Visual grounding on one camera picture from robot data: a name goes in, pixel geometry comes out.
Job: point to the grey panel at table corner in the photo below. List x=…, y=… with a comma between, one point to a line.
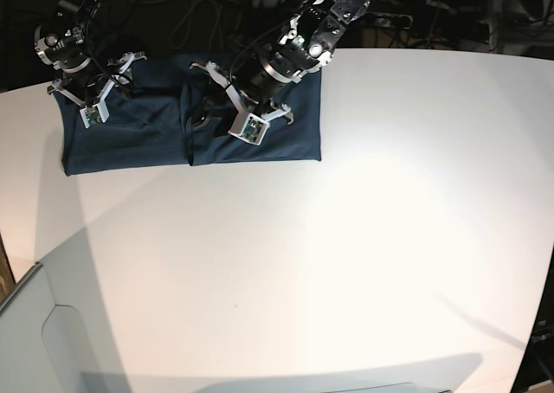
x=56, y=343

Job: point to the dark blue T-shirt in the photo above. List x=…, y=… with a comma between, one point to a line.
x=177, y=115

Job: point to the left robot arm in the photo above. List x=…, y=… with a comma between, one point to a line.
x=307, y=38

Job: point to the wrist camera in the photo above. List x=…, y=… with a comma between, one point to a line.
x=249, y=128
x=94, y=114

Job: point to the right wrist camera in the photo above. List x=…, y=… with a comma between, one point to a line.
x=94, y=114

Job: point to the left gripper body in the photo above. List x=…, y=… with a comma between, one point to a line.
x=254, y=86

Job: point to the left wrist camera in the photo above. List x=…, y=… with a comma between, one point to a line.
x=249, y=128

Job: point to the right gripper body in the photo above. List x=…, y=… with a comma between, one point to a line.
x=88, y=85

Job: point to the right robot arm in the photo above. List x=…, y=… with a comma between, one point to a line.
x=74, y=45

